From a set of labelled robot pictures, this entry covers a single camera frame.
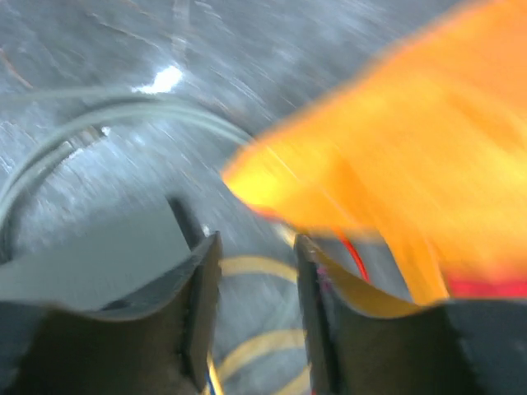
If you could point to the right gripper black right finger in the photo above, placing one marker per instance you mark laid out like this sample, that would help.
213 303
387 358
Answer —
362 340

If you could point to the black network switch box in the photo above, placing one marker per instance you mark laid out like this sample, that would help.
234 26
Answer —
105 262

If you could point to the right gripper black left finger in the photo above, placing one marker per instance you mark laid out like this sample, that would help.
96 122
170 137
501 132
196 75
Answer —
153 341

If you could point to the orange Mickey Mouse pillow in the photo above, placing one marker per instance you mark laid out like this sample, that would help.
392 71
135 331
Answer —
426 151

